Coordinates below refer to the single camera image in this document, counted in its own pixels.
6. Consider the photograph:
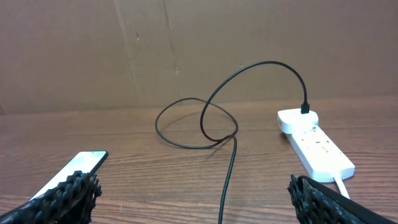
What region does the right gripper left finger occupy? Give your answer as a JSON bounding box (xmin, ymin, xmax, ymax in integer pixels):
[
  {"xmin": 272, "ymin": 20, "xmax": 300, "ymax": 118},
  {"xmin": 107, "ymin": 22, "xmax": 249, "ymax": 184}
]
[{"xmin": 1, "ymin": 171, "xmax": 102, "ymax": 224}]

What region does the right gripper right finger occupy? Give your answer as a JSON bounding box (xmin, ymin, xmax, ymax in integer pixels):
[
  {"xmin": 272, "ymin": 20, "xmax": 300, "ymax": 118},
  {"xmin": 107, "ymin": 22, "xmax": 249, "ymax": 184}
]
[{"xmin": 287, "ymin": 175, "xmax": 397, "ymax": 224}]

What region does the Samsung Galaxy smartphone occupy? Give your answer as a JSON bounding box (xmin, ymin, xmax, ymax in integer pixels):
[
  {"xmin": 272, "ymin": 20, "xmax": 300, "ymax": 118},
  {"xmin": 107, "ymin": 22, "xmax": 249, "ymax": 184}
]
[{"xmin": 30, "ymin": 151, "xmax": 108, "ymax": 200}]

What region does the white power strip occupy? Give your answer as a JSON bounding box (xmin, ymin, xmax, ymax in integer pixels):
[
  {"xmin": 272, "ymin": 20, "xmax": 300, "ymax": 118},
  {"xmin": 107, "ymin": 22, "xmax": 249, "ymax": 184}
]
[{"xmin": 287, "ymin": 126, "xmax": 355, "ymax": 183}]

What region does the cardboard sheet backdrop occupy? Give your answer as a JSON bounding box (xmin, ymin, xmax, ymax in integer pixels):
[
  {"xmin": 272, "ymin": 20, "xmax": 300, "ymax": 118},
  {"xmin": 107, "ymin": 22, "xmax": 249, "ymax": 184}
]
[{"xmin": 1, "ymin": 1, "xmax": 397, "ymax": 114}]

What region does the white power strip cord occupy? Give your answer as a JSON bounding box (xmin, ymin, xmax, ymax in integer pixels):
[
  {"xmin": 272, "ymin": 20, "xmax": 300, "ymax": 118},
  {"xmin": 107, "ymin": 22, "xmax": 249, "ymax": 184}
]
[{"xmin": 333, "ymin": 175, "xmax": 351, "ymax": 200}]

